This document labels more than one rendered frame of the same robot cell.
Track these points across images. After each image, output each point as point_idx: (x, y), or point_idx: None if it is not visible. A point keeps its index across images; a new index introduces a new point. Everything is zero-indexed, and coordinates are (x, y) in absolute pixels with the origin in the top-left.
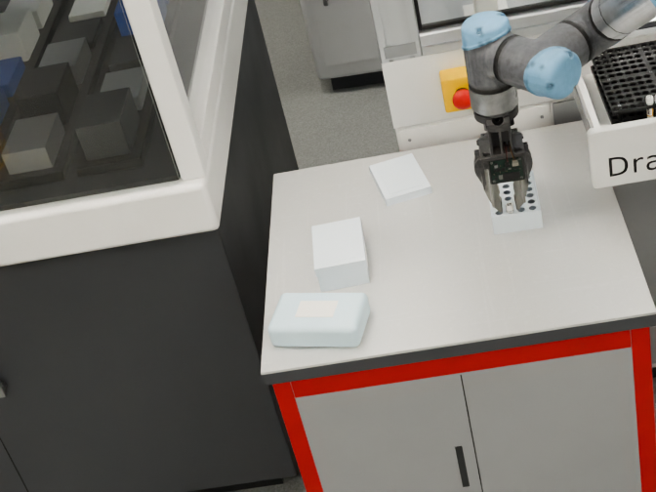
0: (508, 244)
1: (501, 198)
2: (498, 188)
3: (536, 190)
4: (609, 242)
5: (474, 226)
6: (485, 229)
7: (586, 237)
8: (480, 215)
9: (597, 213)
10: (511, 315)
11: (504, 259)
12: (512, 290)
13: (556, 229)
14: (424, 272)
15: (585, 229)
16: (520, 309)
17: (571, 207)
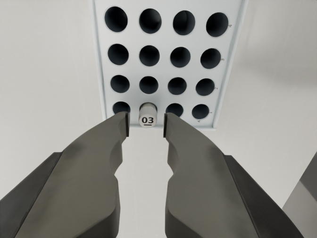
0: (136, 133)
1: (127, 124)
2: (117, 167)
3: (234, 51)
4: (281, 161)
5: (70, 68)
6: (95, 84)
7: (258, 146)
8: (80, 24)
9: (312, 91)
10: (129, 231)
11: (127, 161)
12: (134, 207)
13: (224, 118)
14: (2, 163)
15: (266, 129)
16: (139, 227)
17: (280, 58)
